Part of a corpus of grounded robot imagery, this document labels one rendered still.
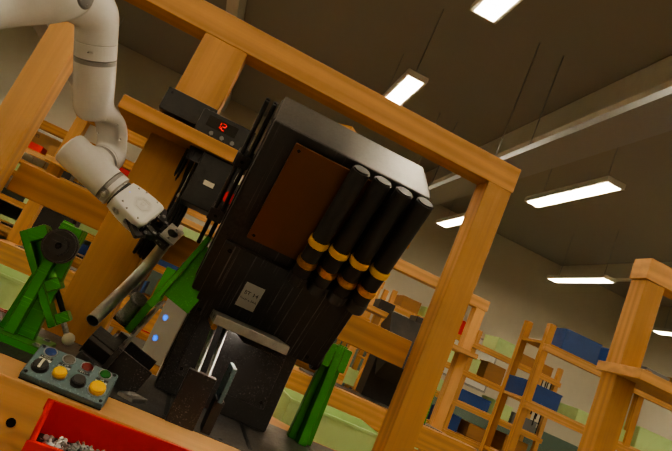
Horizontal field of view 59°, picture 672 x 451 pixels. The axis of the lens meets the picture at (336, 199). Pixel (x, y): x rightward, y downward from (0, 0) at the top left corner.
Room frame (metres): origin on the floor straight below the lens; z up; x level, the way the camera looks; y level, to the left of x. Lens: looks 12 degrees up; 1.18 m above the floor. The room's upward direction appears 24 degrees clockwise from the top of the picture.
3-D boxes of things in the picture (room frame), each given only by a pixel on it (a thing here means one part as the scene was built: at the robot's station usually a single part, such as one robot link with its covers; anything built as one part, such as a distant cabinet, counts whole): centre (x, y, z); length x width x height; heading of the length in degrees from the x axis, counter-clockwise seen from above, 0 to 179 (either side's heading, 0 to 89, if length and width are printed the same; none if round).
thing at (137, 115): (1.73, 0.21, 1.52); 0.90 x 0.25 x 0.04; 100
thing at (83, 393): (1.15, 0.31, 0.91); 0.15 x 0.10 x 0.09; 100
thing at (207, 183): (1.66, 0.31, 1.42); 0.17 x 0.12 x 0.15; 100
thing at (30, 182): (1.84, 0.23, 1.23); 1.30 x 0.05 x 0.09; 100
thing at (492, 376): (9.06, -2.68, 1.12); 3.22 x 0.55 x 2.23; 98
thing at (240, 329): (1.39, 0.07, 1.11); 0.39 x 0.16 x 0.03; 10
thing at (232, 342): (1.63, 0.08, 1.07); 0.30 x 0.18 x 0.34; 100
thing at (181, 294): (1.40, 0.23, 1.17); 0.13 x 0.12 x 0.20; 100
